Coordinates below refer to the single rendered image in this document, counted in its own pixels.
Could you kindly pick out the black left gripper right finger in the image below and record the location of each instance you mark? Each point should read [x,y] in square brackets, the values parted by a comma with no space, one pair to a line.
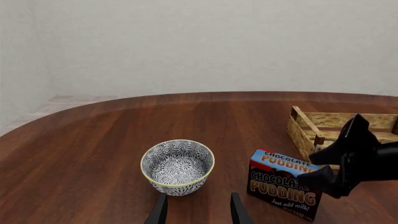
[238,213]

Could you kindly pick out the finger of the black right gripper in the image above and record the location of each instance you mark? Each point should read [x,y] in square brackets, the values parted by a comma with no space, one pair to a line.
[321,180]
[326,155]

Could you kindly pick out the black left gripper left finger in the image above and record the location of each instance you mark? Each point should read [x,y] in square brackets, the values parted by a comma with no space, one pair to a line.
[158,213]

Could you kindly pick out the wooden slat tray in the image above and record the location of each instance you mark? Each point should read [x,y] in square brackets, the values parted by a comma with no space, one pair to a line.
[306,135]

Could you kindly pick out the chocolate pudding box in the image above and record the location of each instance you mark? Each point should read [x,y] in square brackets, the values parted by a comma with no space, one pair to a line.
[280,193]

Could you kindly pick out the black white patterned bowl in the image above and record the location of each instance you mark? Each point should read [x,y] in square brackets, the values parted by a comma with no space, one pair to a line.
[177,166]

